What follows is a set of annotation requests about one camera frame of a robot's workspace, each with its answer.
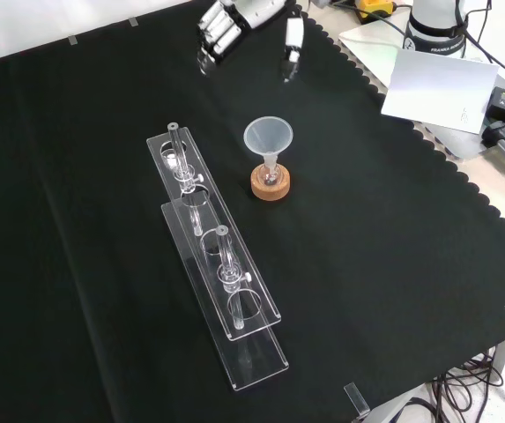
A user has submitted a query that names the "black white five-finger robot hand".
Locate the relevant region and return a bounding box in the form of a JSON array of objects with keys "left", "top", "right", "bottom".
[{"left": 197, "top": 0, "right": 305, "bottom": 85}]

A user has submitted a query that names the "translucent plastic funnel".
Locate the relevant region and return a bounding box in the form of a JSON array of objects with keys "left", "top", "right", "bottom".
[{"left": 243, "top": 115, "right": 294, "bottom": 175}]

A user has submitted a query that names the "clear acrylic funnel stand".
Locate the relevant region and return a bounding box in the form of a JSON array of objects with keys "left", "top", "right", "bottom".
[{"left": 145, "top": 122, "right": 290, "bottom": 393}]

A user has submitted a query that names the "pale board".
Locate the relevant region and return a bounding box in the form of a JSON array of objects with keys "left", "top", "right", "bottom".
[{"left": 338, "top": 19, "right": 489, "bottom": 162}]

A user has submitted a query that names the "yellow stop button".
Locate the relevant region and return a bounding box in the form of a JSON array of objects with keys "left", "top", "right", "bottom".
[{"left": 354, "top": 0, "right": 397, "bottom": 26}]

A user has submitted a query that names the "small glass round-bottom flask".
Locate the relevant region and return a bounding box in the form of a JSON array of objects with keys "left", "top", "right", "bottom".
[{"left": 262, "top": 161, "right": 282, "bottom": 189}]

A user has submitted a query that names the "white card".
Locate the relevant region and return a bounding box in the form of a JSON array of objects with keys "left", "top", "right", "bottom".
[{"left": 380, "top": 47, "right": 500, "bottom": 134}]

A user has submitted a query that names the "black bench cloth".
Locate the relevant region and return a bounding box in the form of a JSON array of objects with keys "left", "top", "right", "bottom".
[{"left": 0, "top": 0, "right": 505, "bottom": 423}]

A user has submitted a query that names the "clear cloth clip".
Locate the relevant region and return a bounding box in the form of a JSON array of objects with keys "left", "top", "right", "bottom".
[{"left": 343, "top": 382, "right": 371, "bottom": 419}]

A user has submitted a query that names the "cork ring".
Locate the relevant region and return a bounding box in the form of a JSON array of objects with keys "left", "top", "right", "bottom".
[{"left": 250, "top": 166, "right": 291, "bottom": 202}]

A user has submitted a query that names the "black floor cable bundle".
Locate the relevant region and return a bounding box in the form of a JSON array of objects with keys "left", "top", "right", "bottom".
[{"left": 404, "top": 343, "right": 505, "bottom": 423}]

